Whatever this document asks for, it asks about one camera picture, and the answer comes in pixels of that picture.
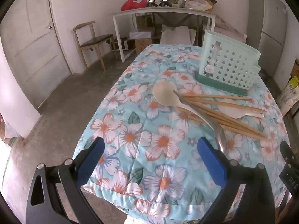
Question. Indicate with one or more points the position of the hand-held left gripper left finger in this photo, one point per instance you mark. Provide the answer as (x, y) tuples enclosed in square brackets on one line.
[(93, 158)]

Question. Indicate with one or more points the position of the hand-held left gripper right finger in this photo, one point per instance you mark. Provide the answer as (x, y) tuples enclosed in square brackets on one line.
[(212, 163)]

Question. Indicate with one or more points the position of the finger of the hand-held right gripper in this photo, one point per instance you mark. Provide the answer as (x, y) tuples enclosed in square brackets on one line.
[(287, 156)]

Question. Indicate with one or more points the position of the metal spoon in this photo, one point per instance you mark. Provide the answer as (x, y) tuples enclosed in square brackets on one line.
[(220, 137)]

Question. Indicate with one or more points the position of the bundle of wooden chopsticks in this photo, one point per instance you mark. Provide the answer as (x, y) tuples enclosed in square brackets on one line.
[(224, 120)]

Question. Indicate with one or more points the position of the white plastic spoon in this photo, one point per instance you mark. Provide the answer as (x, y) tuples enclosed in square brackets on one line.
[(230, 110), (163, 94)]

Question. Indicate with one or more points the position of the green plastic utensil basket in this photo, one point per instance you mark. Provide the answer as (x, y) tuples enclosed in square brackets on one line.
[(229, 67)]

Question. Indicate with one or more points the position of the floral blue blanket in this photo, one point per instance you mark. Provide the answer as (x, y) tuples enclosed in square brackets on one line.
[(144, 130)]

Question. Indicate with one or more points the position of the white printed sack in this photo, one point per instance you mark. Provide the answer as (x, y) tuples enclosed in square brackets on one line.
[(289, 95)]

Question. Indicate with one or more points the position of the cardboard box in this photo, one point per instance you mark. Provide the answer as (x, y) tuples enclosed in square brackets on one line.
[(142, 45), (295, 68)]

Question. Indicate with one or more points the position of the wooden chair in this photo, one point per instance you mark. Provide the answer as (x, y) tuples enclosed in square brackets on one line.
[(93, 40)]

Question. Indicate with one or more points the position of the grey refrigerator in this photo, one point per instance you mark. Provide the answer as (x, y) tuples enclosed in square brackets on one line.
[(268, 28)]

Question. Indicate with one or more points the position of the white wooden door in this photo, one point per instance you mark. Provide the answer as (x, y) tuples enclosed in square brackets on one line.
[(35, 39)]

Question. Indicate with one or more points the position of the white pillows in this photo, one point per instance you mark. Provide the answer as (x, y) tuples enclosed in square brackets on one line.
[(175, 35)]

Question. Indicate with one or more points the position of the red plastic bag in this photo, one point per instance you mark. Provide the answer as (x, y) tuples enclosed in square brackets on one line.
[(132, 4)]

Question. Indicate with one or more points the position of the white plastic bag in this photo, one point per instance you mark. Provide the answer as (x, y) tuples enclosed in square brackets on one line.
[(197, 4)]

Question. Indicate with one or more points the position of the white metal table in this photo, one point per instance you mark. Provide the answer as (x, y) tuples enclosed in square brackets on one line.
[(163, 10)]

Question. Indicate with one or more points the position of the small black device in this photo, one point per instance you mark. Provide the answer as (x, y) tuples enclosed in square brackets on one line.
[(164, 3), (151, 3)]

